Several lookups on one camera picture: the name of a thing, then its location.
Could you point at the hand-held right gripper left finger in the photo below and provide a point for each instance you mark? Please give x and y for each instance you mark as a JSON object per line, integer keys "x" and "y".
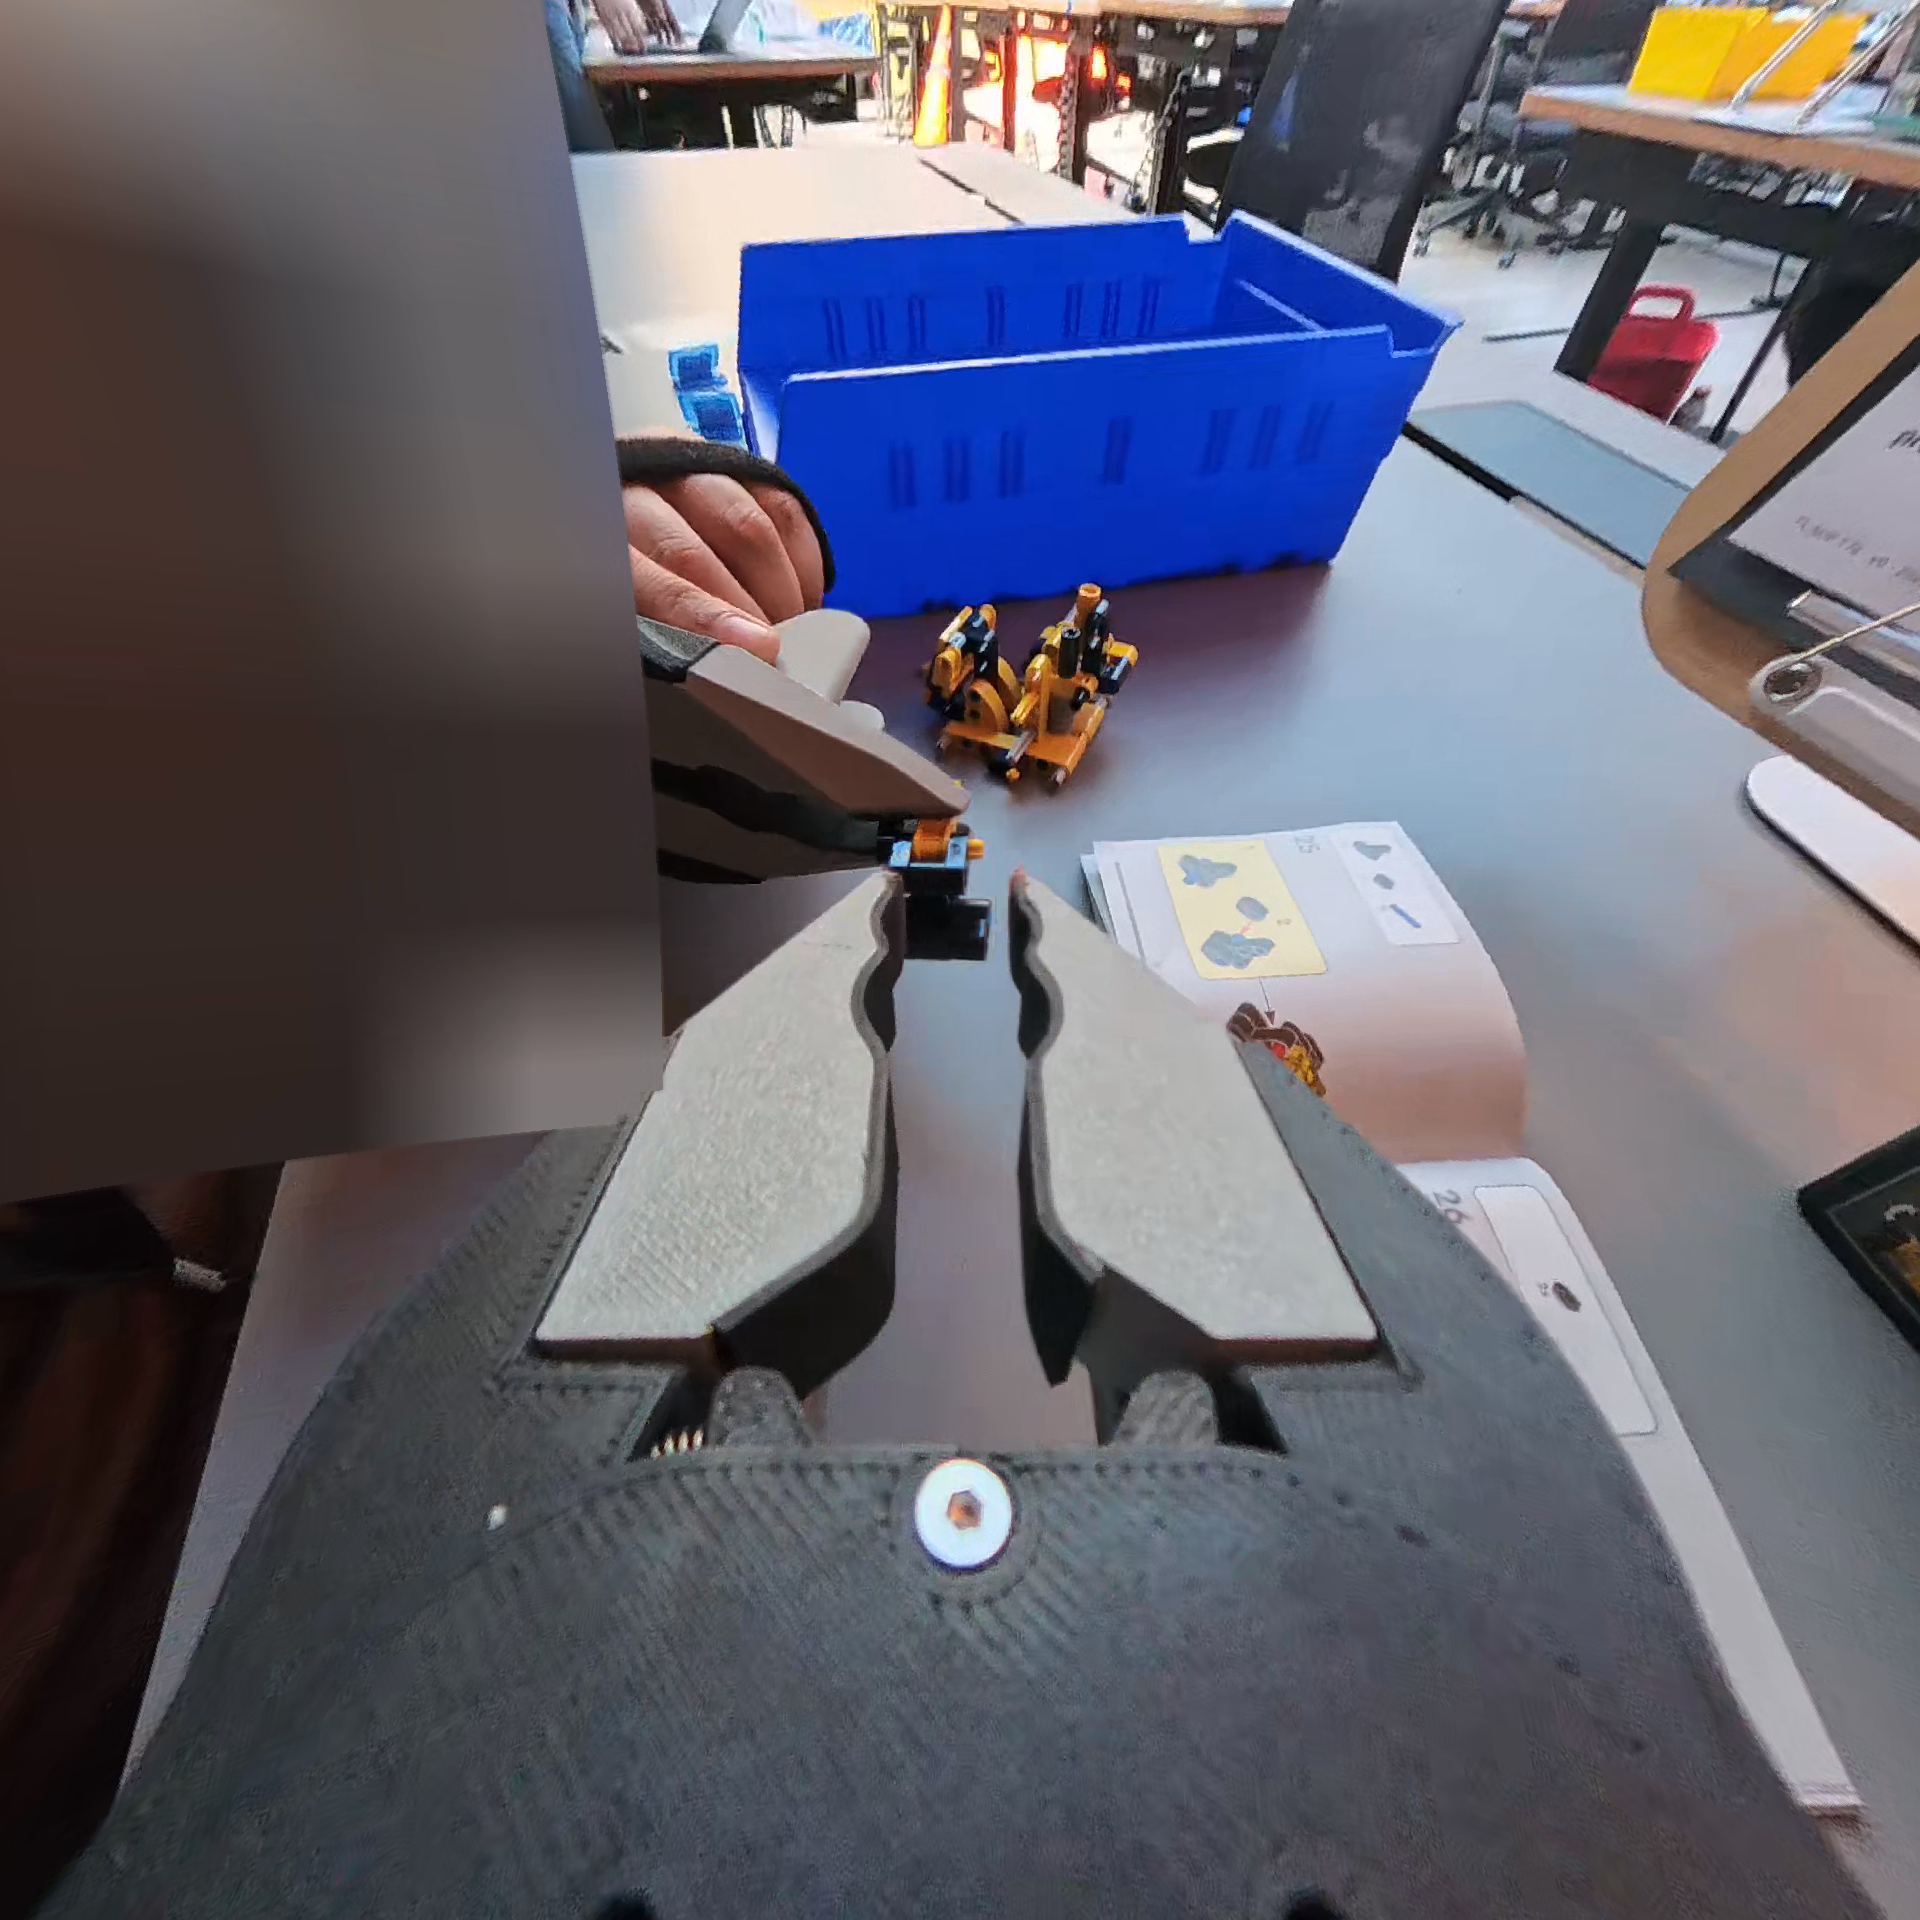
{"x": 720, "y": 1171}

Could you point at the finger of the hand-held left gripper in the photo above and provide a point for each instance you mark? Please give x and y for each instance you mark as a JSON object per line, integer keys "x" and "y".
{"x": 751, "y": 832}
{"x": 811, "y": 721}

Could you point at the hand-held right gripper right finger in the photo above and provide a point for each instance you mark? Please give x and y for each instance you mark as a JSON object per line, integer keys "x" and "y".
{"x": 1185, "y": 1185}

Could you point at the small black yellow lego assembly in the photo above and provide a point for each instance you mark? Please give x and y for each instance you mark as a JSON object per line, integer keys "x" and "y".
{"x": 942, "y": 915}

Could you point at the yellow black lego vehicle model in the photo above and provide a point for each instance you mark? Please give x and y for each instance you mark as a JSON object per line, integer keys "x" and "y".
{"x": 1051, "y": 705}

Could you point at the lego instruction booklet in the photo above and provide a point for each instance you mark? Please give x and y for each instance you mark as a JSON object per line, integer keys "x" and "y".
{"x": 1350, "y": 961}

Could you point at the small blue lego pieces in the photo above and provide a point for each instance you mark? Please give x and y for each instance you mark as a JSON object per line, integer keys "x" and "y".
{"x": 703, "y": 392}

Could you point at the dark lego box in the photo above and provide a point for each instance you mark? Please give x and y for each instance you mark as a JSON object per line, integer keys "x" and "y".
{"x": 1868, "y": 1231}

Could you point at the person's left hand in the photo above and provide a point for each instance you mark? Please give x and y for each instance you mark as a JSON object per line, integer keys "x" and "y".
{"x": 720, "y": 562}

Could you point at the blue plastic bin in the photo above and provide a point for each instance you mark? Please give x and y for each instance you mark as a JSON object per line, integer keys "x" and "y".
{"x": 1051, "y": 435}

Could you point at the orange traffic cone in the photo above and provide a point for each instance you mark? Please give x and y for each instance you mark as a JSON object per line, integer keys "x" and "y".
{"x": 933, "y": 82}

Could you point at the background work table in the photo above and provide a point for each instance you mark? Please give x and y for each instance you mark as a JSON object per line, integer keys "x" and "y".
{"x": 720, "y": 68}

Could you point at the white stand base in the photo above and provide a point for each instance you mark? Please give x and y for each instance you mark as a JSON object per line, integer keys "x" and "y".
{"x": 1838, "y": 832}

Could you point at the round wooden board stand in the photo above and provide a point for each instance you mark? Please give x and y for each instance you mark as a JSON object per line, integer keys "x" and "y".
{"x": 1688, "y": 585}

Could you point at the black office chair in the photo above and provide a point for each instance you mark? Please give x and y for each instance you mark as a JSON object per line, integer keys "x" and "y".
{"x": 1350, "y": 134}

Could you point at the metal clipboard clip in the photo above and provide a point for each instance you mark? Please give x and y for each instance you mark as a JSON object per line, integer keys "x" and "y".
{"x": 1838, "y": 705}

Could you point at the red bag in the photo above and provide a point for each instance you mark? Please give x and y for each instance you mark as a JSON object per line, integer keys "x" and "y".
{"x": 1651, "y": 352}

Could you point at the printed instruction sheet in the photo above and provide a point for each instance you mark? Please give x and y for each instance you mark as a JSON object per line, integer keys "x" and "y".
{"x": 1844, "y": 511}

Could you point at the wooden top desk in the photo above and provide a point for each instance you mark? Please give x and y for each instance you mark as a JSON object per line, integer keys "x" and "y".
{"x": 1680, "y": 128}

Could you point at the yellow plastic bin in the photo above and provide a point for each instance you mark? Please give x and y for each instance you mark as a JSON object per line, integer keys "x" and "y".
{"x": 1724, "y": 53}

